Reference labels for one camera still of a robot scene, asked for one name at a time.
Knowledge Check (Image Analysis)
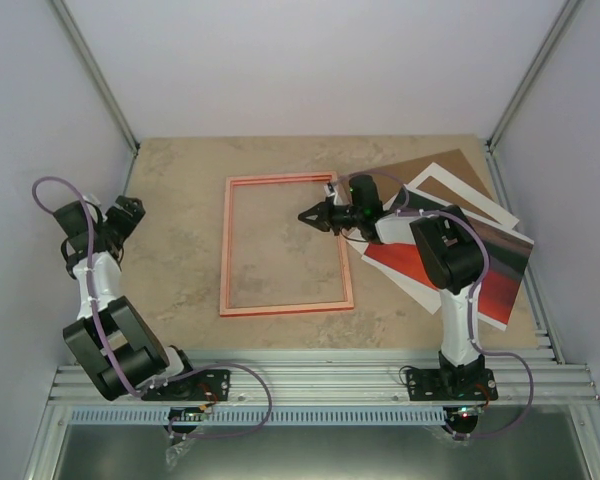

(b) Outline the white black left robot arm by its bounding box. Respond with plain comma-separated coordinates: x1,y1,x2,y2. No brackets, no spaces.
53,196,199,401

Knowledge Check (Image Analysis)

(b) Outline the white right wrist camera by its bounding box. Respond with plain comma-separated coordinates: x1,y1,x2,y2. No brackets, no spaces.
324,182,340,205

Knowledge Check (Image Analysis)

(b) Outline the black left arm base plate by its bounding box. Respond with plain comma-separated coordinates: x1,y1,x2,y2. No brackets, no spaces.
141,369,231,403

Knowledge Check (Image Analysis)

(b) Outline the brown cardboard backing board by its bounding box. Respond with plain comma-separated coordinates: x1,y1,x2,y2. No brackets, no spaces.
334,148,492,226

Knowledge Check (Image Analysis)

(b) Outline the aluminium corner post left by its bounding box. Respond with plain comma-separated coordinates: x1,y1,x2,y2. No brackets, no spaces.
48,0,141,156

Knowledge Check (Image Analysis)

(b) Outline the red wooden picture frame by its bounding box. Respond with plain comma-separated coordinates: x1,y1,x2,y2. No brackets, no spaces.
219,171,355,318

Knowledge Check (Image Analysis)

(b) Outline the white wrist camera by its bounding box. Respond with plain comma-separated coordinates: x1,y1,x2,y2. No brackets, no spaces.
84,194,102,208
324,182,340,205

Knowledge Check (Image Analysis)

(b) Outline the clear plastic bag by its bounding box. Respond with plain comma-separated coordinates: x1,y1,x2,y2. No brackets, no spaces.
165,437,192,471

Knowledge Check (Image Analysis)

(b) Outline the aluminium rail platform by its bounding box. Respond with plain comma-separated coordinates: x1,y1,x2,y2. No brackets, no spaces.
49,347,600,407

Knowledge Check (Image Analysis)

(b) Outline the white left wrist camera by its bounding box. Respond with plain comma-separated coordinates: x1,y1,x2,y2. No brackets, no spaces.
84,194,102,208

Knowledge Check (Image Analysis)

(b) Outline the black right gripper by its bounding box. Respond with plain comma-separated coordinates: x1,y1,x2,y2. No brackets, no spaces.
300,197,364,236

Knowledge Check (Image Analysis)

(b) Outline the aluminium corner post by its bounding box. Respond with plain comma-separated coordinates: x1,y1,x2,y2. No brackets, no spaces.
485,0,585,154
48,0,141,156

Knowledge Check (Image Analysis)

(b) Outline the grey slotted cable duct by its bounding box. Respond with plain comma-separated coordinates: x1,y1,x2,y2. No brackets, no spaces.
70,406,446,427

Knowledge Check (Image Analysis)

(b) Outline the white photo mat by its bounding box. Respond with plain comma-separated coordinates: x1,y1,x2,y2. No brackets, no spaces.
407,162,519,229

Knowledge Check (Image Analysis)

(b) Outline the red sunset photo print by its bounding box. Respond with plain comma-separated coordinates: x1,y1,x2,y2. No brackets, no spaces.
362,212,534,330

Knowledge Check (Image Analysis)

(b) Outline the aluminium corner post right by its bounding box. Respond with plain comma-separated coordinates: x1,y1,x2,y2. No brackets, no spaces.
485,0,585,154

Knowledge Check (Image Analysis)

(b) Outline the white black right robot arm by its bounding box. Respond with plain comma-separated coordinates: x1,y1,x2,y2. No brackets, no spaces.
298,171,489,399

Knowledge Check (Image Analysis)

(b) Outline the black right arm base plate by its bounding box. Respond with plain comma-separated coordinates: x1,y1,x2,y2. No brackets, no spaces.
400,368,499,402

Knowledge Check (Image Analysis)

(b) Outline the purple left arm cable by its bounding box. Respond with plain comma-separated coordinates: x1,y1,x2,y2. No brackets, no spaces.
32,176,274,442

